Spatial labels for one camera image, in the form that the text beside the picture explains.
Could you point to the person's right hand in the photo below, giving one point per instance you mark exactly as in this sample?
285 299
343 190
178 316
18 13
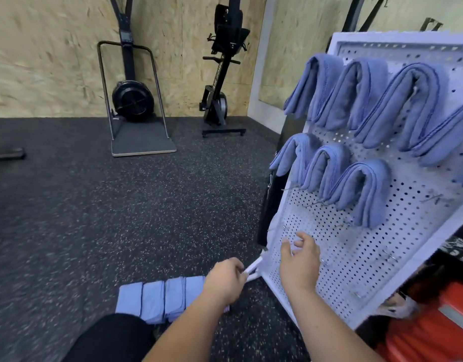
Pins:
301 267

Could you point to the person's left hand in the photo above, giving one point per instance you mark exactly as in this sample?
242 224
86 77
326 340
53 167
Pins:
224 282

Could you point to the plain blue towel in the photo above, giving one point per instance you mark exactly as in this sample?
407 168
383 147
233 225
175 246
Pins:
307 83
367 188
153 301
352 90
195 288

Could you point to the white perforated metal rack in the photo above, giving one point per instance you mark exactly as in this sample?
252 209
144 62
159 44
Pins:
345 252

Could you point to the person's left forearm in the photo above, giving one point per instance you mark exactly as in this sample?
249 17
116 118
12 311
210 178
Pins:
186 335

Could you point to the person's right forearm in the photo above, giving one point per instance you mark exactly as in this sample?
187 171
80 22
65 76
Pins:
333 331

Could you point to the black printed punching bag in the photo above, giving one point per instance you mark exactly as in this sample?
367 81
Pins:
271 199

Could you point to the red padded block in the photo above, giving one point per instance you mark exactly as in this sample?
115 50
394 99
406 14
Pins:
435 331

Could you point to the black upright exercise machine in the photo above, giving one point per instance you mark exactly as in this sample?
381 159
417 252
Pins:
215 105

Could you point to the black ski trainer wooden-edged platform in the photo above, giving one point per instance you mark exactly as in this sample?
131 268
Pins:
133 100

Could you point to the black rowing machine with rail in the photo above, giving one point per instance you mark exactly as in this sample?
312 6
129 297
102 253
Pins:
6 154

